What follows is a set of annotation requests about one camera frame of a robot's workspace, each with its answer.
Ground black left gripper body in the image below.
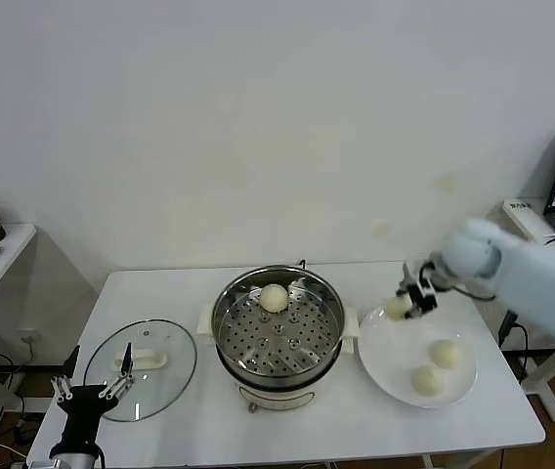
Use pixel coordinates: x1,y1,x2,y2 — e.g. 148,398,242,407
56,384,112,453

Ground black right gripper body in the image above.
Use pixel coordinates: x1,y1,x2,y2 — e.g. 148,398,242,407
401,260,441,315

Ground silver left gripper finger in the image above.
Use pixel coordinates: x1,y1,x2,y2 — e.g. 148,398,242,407
51,344,82,404
99,340,138,401

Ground white steamed baozi bun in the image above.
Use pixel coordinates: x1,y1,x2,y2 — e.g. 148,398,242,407
385,295,411,321
258,283,289,314
410,364,445,398
428,339,463,370

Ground glass lid with cream handle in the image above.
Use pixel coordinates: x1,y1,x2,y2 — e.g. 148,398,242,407
83,319,198,423

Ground large white round plate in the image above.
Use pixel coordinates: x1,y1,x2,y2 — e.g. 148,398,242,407
357,302,479,409

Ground white desk with grey laptop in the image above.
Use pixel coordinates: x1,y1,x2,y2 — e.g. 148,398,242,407
482,198,555,424

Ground white side table with cup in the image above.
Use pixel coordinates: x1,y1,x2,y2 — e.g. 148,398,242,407
0,223,101,441

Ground stainless steel pot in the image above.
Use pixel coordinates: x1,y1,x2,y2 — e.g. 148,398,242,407
211,266,346,380

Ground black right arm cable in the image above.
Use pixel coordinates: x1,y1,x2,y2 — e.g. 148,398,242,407
446,282,498,302

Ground black cable with adapter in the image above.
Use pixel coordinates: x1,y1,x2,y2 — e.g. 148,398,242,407
497,310,555,387

